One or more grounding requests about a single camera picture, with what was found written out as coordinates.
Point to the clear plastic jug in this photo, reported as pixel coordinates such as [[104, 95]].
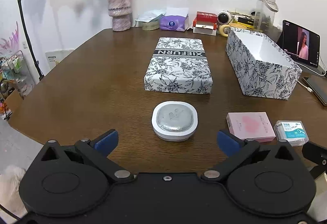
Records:
[[265, 13]]

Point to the white round case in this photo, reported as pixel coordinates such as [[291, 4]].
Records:
[[174, 120]]

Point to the brown wooden desktop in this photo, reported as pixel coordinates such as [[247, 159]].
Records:
[[102, 86]]

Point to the clear dental floss box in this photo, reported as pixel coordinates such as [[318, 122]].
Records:
[[291, 132]]

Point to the pink box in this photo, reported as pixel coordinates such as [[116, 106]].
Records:
[[251, 127]]

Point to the white board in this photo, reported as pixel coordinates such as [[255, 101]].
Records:
[[57, 56]]

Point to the pink mottled vase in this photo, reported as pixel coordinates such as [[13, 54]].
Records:
[[119, 9]]

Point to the dark flat phone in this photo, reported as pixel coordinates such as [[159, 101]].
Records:
[[318, 88]]

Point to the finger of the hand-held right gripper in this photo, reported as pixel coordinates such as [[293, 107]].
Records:
[[314, 153]]

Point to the white fluffy fur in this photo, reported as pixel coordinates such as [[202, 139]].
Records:
[[11, 188]]

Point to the purple tissue pack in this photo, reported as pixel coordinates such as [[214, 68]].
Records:
[[173, 24]]

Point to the black lamp stand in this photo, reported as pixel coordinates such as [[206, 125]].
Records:
[[26, 30]]

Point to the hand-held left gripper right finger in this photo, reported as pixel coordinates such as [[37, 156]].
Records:
[[228, 142]]

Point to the red and white box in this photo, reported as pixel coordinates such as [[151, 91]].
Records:
[[204, 21]]

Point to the yellow mug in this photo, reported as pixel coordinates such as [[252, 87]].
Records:
[[236, 27]]

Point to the black and yellow box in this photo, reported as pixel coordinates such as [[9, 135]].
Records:
[[245, 21]]

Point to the tablet with folio stand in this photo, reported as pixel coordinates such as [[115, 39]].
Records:
[[300, 42]]

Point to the floral box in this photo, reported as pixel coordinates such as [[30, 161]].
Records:
[[258, 73]]

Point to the floral box lid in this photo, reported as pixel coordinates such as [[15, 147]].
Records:
[[178, 65]]

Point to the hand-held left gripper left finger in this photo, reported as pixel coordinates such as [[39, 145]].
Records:
[[107, 141]]

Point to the purple feathery decoration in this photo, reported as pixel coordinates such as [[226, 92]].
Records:
[[10, 40]]

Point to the white round camera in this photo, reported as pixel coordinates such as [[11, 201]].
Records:
[[224, 18]]

